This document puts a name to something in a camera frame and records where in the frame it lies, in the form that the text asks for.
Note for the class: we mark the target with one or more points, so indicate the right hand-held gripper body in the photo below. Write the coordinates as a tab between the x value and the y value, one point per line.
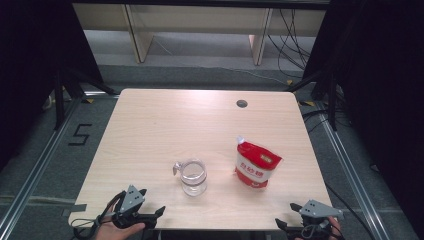
318	210

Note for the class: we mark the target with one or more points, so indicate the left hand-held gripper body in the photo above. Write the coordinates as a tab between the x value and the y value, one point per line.
131	200

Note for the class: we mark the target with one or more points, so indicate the clear glass jar with lid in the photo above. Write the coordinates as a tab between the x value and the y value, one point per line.
193	180

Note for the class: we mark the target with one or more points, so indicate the red white sugar pouch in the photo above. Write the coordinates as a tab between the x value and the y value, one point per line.
256	163

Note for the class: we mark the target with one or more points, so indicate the person's right hand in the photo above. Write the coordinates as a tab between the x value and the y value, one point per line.
335	225

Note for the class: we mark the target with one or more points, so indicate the person's left hand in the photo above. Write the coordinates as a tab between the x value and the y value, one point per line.
113	233

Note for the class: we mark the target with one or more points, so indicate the grey tape strip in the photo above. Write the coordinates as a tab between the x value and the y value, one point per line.
75	209

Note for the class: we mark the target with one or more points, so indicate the grey floor strip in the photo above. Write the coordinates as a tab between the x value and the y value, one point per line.
33	199

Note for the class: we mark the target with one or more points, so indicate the black metal stand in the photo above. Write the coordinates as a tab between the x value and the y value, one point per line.
331	103
59	100

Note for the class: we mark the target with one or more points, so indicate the grey round table grommet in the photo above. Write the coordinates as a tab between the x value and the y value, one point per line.
242	103

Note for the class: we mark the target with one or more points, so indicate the black curtain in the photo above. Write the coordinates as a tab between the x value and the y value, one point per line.
33	66
383	83

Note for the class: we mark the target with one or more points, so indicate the aluminium floor rail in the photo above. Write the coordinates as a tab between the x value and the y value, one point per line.
350	173
36	166

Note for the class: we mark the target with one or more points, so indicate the black frame bar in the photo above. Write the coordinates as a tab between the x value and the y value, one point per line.
200	3

